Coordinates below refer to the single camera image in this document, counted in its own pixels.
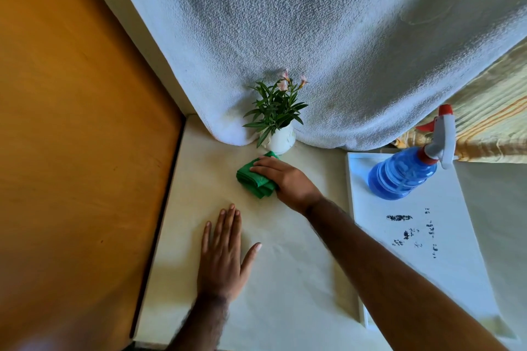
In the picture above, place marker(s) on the person's left hand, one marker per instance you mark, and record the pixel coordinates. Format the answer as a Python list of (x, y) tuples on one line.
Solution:
[(220, 268)]

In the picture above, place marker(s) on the person's right hand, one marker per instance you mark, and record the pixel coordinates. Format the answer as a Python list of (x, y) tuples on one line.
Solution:
[(290, 184)]

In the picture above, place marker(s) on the person's left thumb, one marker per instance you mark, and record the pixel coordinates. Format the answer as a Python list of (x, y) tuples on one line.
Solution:
[(252, 255)]

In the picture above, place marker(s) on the person's left little finger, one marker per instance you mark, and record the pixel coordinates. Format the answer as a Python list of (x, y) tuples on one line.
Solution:
[(205, 237)]

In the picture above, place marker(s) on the person's left middle finger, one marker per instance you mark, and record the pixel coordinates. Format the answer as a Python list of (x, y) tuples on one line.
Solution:
[(229, 227)]

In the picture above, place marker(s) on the person's right fingers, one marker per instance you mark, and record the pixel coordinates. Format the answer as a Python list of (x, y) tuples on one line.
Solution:
[(265, 166)]

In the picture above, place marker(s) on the green cleaning cloth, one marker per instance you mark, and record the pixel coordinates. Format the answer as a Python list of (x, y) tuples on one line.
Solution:
[(253, 182)]

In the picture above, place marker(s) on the person's left forearm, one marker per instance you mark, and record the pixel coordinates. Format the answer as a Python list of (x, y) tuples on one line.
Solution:
[(199, 326)]

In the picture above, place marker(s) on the person's right forearm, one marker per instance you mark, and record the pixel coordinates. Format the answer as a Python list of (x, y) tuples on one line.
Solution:
[(391, 276)]

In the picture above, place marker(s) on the white plant pot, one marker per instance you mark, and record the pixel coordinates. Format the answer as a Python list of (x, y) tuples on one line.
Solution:
[(282, 141)]

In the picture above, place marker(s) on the green plant with pink flowers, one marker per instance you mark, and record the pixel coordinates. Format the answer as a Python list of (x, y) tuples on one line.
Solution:
[(276, 106)]

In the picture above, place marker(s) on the white textured cloth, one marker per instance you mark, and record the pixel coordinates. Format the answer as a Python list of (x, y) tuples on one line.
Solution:
[(308, 42)]

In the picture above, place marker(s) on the blue spray bottle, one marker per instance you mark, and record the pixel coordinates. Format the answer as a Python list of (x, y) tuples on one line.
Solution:
[(405, 169)]

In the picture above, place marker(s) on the orange wooden panel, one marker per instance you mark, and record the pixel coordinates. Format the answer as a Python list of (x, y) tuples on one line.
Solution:
[(78, 149)]

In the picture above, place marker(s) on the white board with black marks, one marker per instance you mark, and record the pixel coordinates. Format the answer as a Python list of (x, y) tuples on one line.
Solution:
[(428, 235)]

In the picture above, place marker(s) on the yellow striped fabric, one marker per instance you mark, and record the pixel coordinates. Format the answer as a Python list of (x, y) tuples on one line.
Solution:
[(481, 124)]

